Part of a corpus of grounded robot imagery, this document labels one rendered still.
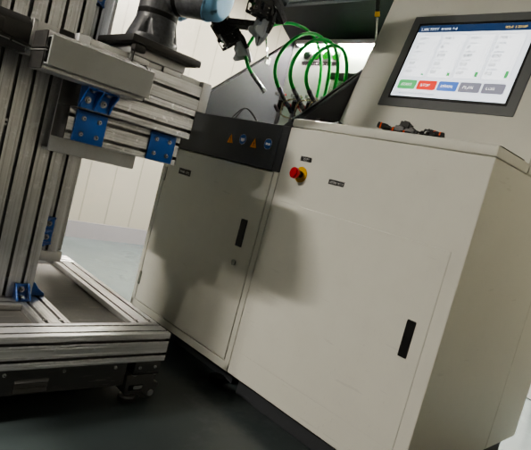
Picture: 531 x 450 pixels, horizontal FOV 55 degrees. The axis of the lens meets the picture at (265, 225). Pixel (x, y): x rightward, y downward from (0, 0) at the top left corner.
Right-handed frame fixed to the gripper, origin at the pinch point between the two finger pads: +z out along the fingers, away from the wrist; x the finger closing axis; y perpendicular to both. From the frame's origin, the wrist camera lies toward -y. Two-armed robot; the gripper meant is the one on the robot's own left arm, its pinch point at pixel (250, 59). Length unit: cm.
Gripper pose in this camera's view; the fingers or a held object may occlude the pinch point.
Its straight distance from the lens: 221.1
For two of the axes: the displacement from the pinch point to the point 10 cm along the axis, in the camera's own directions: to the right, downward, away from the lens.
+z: 5.1, 8.6, 0.9
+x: 2.8, -0.7, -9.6
